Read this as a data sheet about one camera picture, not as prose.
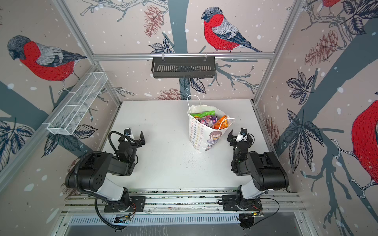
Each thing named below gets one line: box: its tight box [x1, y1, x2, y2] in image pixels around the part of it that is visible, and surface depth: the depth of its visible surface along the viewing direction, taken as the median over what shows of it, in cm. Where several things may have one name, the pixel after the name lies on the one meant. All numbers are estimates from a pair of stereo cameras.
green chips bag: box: [189, 110, 217, 118], surface depth 88 cm
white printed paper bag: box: [187, 104, 231, 153], surface depth 83 cm
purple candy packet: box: [198, 115, 219, 128], surface depth 82 cm
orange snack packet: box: [213, 115, 228, 130], surface depth 81 cm
